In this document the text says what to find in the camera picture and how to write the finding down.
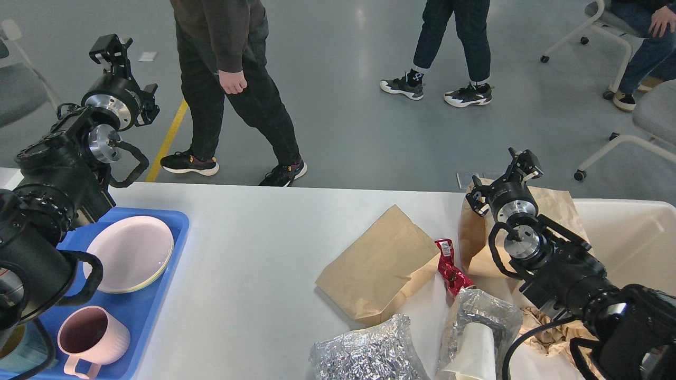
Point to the pink plate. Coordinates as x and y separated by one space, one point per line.
133 252

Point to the yellow plate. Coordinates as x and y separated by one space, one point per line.
129 272

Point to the teal mug yellow inside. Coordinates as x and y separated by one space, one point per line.
24 350

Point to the white side table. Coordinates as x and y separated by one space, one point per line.
10 177

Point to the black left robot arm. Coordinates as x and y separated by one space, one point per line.
66 176

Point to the red foil wrapper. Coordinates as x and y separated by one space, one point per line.
454 278

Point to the crumpled aluminium foil bag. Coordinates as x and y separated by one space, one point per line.
385 351

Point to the crumpled brown paper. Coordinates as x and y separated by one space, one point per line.
554 341

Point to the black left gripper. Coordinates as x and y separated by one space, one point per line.
116 99

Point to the flat brown paper bag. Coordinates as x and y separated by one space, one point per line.
386 265

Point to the upright brown paper bag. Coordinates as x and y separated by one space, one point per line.
474 229

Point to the pink ribbed mug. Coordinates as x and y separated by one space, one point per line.
90 338

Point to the walking person dark clothes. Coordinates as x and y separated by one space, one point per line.
222 56

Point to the blue plastic tray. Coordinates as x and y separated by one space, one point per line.
137 310

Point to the grey office chair left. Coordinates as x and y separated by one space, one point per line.
23 88

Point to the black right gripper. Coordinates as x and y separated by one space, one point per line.
509 199

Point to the white plastic bin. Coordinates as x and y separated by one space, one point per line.
634 239

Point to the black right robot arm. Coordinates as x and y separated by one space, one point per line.
633 326

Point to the foil bag with paper cup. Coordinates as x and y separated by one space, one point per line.
480 329

